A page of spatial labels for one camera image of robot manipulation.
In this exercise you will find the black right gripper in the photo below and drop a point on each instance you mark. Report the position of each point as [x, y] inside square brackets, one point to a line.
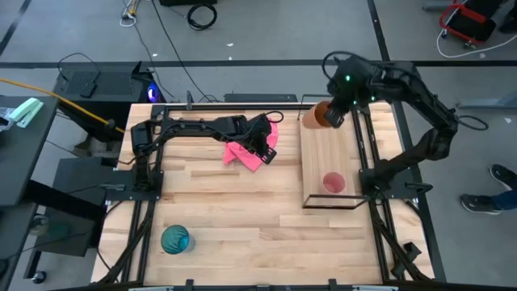
[343, 99]

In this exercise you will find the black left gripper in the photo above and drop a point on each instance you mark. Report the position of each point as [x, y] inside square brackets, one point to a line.
[256, 131]

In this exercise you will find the pink cloth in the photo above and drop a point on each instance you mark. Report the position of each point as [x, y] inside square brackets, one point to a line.
[246, 155]

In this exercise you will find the medium orange cup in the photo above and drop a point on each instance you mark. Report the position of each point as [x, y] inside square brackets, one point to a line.
[313, 117]

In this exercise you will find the small pink ribbed cup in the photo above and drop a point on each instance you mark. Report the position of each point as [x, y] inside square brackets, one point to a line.
[334, 182]

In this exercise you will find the tall teal ribbed cup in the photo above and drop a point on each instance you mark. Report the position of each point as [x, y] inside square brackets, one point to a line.
[175, 239]

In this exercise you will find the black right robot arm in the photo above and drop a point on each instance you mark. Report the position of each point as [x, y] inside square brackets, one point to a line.
[420, 97]

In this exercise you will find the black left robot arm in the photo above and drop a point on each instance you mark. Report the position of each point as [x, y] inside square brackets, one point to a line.
[194, 126]

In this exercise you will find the black power strip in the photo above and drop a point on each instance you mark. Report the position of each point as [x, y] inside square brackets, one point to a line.
[260, 98]

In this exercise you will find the red and black cart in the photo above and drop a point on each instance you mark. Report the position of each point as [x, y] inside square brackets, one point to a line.
[468, 20]

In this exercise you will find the person's shoe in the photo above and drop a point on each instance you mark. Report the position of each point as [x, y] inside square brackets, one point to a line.
[478, 204]
[503, 175]

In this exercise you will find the black computer tower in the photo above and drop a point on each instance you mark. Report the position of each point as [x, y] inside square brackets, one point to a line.
[109, 83]

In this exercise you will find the small black box on tower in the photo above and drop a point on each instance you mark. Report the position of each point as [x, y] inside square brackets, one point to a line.
[88, 89]

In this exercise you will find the person's leg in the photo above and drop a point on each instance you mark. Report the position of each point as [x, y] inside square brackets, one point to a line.
[507, 200]

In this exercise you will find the black side desk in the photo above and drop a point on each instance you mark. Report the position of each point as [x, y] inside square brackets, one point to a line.
[24, 161]

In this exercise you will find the mint green stapler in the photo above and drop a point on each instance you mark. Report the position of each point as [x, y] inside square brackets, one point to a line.
[26, 112]

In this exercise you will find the wooden shelf with black frame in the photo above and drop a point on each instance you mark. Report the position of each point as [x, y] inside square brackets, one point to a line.
[323, 157]

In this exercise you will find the black aluminium table frame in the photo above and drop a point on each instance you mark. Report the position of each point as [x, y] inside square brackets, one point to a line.
[379, 242]

